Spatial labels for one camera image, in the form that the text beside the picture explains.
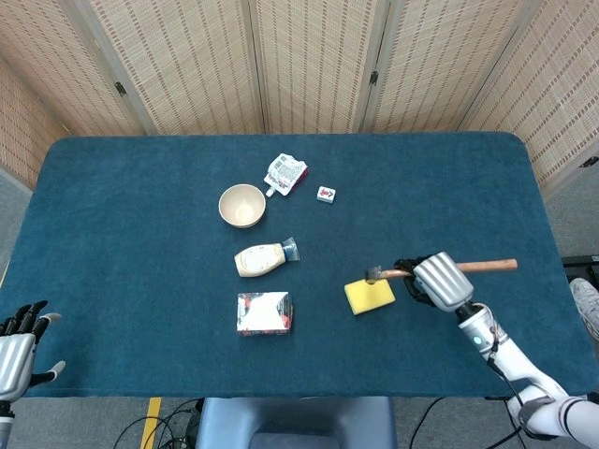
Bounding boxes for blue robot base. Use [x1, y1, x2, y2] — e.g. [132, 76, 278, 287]
[195, 396, 398, 449]

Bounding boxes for black floor cable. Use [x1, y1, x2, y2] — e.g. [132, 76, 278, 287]
[408, 397, 445, 449]
[112, 398, 206, 449]

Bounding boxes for wooden handle claw hammer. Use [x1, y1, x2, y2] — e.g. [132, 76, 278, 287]
[364, 258, 519, 286]

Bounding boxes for yellow floor tape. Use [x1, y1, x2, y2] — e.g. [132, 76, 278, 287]
[140, 397, 163, 449]

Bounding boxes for blue table cloth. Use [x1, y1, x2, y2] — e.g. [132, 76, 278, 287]
[0, 132, 599, 399]

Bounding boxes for yellow sponge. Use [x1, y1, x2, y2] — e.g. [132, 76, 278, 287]
[343, 273, 397, 316]

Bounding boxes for white sneaker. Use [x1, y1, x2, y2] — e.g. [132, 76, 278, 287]
[568, 277, 599, 339]

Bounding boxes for beige bowl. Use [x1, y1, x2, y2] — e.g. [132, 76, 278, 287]
[217, 183, 268, 229]

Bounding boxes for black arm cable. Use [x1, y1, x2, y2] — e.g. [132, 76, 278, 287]
[481, 308, 539, 439]

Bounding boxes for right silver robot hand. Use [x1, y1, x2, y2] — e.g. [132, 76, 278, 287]
[394, 252, 475, 313]

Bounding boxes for black equipment frame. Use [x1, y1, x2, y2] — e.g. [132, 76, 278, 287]
[561, 253, 599, 282]

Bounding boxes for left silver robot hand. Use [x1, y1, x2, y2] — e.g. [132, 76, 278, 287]
[0, 300, 67, 402]

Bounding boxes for white spouted drink pouch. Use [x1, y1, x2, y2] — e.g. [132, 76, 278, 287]
[263, 152, 309, 197]

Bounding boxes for bamboo folding screen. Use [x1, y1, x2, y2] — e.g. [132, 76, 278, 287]
[0, 0, 599, 197]

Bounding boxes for white squeeze sauce bottle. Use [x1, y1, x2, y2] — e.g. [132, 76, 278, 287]
[233, 236, 301, 279]

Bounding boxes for white red printed box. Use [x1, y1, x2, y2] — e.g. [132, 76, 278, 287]
[236, 291, 295, 338]

